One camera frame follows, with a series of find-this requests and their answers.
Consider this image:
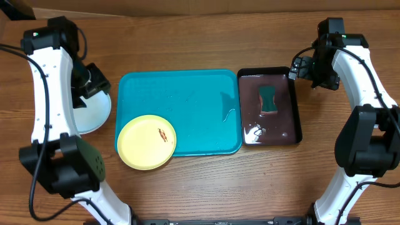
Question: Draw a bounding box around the light blue plate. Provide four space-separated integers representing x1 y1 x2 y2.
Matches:
73 91 112 134

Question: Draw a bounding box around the green and pink sponge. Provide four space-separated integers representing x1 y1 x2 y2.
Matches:
259 86 278 116

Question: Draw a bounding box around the yellow plate with stain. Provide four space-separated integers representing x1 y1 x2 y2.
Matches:
117 115 177 171

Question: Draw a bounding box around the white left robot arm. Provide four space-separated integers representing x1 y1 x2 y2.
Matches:
19 26 134 224

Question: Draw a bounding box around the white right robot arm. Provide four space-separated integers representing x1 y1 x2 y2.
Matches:
290 33 399 224

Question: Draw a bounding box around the black rectangular water tray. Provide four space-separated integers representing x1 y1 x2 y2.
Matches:
237 67 303 146

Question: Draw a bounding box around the teal plastic serving tray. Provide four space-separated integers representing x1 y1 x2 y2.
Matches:
115 69 243 157

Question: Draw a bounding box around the brown cardboard backdrop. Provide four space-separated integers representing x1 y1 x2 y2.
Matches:
12 0 399 18

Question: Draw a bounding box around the dark object top left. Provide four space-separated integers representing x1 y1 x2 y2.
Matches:
1 0 36 21

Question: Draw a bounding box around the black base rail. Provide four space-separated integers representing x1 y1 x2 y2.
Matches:
134 217 310 225

